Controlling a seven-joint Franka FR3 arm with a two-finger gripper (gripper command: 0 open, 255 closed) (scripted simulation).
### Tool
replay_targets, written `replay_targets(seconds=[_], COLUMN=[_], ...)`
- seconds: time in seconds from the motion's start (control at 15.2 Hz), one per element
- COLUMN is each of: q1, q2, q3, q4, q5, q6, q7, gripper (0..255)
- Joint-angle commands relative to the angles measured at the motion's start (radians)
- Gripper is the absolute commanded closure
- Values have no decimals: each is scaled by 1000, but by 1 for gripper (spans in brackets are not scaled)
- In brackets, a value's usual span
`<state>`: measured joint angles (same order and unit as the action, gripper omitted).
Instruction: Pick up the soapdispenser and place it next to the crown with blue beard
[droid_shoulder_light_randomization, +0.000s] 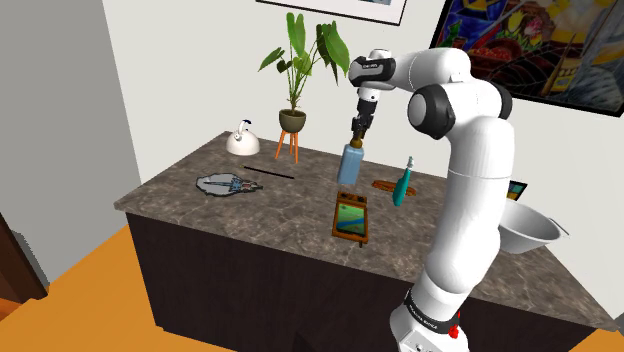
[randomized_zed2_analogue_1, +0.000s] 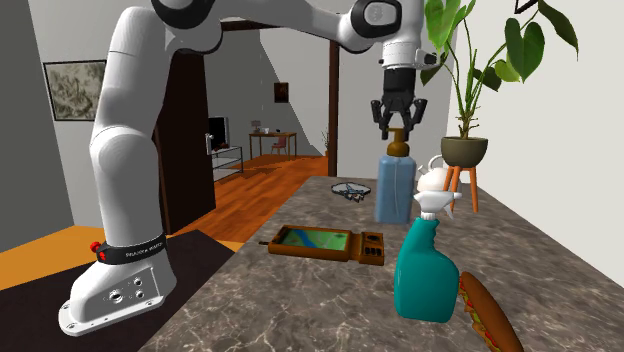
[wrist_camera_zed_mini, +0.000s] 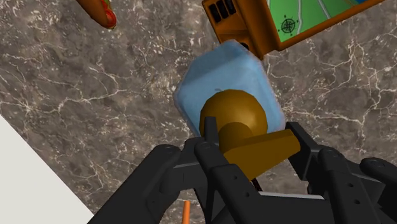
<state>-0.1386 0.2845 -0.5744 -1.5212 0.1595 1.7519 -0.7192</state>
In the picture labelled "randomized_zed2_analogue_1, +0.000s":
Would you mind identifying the dark brown door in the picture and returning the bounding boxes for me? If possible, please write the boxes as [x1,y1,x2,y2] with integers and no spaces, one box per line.
[151,50,218,236]

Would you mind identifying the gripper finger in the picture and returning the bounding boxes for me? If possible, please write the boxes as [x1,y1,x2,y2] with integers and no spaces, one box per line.
[401,98,429,133]
[370,98,398,141]

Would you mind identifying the potted plant on wooden stool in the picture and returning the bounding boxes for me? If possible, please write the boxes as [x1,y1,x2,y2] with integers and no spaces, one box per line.
[419,0,581,215]

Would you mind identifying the wooden table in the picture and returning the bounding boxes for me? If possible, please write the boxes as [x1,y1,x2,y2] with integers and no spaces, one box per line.
[247,119,299,160]

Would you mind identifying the long sandwich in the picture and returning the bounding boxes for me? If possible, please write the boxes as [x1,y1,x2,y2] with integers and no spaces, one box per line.
[456,270,526,352]

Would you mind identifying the brown tablet with green screen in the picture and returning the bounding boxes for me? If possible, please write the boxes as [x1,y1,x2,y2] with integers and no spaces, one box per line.
[258,223,386,267]

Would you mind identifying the blue soap dispenser brown pump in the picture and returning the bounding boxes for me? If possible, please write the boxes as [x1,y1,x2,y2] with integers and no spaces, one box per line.
[374,127,418,226]

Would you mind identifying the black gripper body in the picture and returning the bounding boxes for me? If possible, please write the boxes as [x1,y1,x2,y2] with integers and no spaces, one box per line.
[381,67,417,113]

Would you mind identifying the teal spray bottle white trigger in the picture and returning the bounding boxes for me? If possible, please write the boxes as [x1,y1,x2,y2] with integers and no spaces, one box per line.
[393,189,464,324]

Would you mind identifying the television on glass stand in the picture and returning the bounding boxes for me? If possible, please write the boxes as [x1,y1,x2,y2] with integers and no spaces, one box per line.
[206,115,244,183]

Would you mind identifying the white teapot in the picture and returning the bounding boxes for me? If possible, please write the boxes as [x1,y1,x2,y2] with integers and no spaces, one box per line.
[416,154,453,194]

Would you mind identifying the grey blue scissors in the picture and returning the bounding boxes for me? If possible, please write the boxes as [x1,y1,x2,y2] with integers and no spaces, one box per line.
[330,180,372,204]

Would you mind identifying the large grey framed wall picture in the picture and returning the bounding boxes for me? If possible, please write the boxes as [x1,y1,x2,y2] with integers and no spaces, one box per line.
[42,58,108,123]

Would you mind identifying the dark robot stand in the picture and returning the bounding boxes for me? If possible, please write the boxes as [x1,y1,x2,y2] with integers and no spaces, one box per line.
[0,228,238,352]

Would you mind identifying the dark wooden post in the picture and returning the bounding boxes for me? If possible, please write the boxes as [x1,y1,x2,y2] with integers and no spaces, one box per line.
[327,40,341,178]

